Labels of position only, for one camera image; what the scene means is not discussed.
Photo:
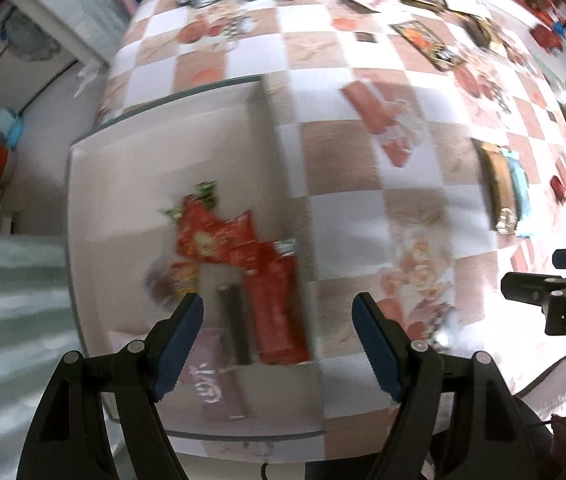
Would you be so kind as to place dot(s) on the long red snack packet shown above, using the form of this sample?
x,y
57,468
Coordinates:
x,y
273,310

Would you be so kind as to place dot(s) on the checkered printed tablecloth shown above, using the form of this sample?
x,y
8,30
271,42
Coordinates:
x,y
343,200

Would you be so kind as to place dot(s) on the light blue snack packet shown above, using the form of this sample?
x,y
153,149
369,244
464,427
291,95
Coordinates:
x,y
523,195

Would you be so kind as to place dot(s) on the small yellow snack packet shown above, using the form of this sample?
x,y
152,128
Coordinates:
x,y
185,277

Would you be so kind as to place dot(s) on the pink snack packet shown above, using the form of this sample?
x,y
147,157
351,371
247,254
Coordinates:
x,y
218,385

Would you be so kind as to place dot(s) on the dark brown snack packet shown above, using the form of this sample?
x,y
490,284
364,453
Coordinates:
x,y
483,30

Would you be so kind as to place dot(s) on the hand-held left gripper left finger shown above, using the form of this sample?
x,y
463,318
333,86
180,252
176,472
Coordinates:
x,y
178,350

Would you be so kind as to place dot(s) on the pink white flat packet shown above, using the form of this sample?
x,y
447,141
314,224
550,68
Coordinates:
x,y
368,1

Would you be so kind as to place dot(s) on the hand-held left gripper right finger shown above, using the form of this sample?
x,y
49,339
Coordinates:
x,y
375,350

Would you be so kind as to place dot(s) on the white upholstered chair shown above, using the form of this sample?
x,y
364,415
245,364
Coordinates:
x,y
553,375

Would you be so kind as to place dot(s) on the red snack bag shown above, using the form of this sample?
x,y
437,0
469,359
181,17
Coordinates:
x,y
208,240

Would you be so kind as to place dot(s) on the white storage box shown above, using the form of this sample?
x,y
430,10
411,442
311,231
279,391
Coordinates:
x,y
128,185

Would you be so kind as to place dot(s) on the dark snack bar packet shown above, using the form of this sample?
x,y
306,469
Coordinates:
x,y
235,325

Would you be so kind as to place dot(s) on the black orange snack packet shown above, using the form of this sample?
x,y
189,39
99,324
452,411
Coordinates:
x,y
428,42

